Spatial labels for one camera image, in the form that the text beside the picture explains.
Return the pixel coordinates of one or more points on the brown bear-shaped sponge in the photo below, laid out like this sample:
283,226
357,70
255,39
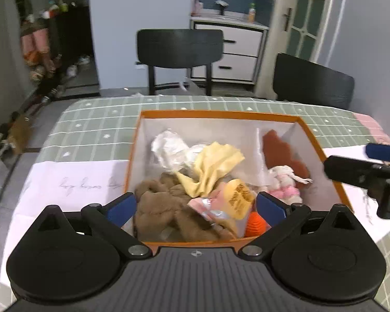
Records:
276,152

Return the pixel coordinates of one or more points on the brown plush toy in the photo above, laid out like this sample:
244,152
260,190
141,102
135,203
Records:
162,201

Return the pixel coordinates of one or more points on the yellow snack packet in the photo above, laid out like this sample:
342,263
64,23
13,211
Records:
237,198

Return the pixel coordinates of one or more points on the wavy wall mirror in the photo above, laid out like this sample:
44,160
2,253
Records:
22,0

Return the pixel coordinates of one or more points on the orange cardboard box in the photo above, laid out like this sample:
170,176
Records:
188,126

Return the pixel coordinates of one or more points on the orange brown bundle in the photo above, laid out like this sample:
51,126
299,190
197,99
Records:
19,135

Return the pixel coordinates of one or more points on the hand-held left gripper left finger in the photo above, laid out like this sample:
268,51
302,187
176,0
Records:
122,208

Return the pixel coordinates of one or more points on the glazed door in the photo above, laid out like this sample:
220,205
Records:
307,16

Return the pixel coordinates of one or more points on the white plastic bag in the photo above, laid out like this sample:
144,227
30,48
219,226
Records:
191,87

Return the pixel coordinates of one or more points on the pink white knitted doll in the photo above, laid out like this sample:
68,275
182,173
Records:
284,185

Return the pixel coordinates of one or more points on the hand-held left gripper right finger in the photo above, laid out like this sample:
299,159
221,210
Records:
270,209

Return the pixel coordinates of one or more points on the clear plastic bag bundle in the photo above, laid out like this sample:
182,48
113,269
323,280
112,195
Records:
169,146

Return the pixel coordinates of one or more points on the white shoes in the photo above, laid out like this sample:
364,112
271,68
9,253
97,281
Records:
78,65

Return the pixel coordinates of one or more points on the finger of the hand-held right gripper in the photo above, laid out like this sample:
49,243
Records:
351,169
385,151

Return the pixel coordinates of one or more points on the hanging pink bags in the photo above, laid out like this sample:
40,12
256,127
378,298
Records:
37,48

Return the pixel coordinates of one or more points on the black vase with tissue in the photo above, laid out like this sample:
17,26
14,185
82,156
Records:
222,8

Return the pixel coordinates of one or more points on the black chair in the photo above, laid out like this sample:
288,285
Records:
312,81
178,47

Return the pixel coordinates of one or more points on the orange knitted toy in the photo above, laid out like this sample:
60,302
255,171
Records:
255,226

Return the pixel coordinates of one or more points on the white vanity cabinet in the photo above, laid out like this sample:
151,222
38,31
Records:
240,48

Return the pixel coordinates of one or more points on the white paper sheet with writing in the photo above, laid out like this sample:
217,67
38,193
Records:
78,182

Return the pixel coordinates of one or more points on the pale yellow cloth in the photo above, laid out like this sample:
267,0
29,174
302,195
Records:
214,162

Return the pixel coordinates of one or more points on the orange drink bottle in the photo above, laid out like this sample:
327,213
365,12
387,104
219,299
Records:
252,13

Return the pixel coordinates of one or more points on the pink bottle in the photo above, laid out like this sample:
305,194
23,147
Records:
195,7
200,7

